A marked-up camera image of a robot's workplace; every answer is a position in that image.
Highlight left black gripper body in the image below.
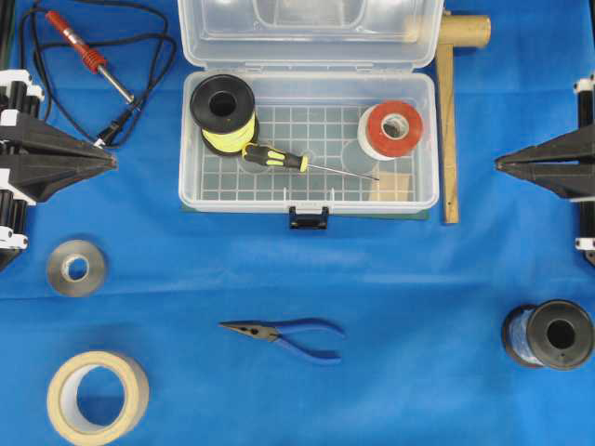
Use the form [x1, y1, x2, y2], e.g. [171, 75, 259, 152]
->
[1, 69, 45, 271]

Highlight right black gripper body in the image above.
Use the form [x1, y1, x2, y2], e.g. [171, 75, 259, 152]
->
[574, 76, 594, 266]

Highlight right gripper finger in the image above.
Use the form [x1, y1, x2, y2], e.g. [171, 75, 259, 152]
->
[496, 125, 594, 165]
[496, 164, 587, 199]

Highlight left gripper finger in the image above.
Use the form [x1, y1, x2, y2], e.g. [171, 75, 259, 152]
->
[9, 112, 114, 163]
[8, 154, 116, 203]

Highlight black yellow screwdriver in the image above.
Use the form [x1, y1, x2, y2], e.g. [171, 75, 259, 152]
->
[242, 143, 378, 181]

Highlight clear plastic toolbox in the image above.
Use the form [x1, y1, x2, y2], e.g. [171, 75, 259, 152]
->
[178, 1, 443, 228]

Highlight red soldering iron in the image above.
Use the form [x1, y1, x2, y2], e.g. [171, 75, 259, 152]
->
[45, 10, 135, 104]

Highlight grey tape roll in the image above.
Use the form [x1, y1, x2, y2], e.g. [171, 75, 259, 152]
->
[46, 240, 107, 297]

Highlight wooden mallet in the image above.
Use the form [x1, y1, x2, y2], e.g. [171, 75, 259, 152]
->
[435, 11, 492, 225]

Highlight red tape roll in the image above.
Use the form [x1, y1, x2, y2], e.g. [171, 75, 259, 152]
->
[357, 100, 424, 161]

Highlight beige masking tape roll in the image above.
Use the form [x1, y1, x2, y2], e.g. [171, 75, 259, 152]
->
[46, 350, 150, 445]

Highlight blue table cloth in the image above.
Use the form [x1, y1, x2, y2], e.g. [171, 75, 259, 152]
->
[1, 1, 594, 445]

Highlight black soldering iron cable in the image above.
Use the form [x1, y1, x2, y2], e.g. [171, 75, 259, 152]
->
[17, 0, 178, 150]

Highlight blue wire spool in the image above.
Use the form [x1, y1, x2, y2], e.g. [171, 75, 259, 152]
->
[501, 300, 594, 371]

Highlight yellow wire spool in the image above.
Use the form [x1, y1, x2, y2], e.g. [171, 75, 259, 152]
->
[190, 73, 259, 157]

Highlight blue handled needle-nose pliers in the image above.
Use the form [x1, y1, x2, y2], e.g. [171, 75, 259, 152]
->
[218, 317, 346, 365]

